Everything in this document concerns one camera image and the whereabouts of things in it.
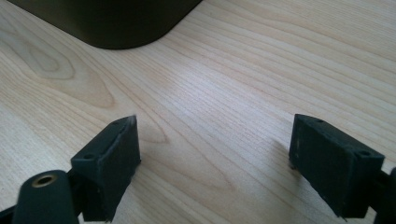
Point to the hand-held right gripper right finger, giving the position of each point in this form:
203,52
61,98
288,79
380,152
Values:
330,161

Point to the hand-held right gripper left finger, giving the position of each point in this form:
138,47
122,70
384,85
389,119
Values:
107,168

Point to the dark rounded container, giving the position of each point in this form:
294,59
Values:
109,21

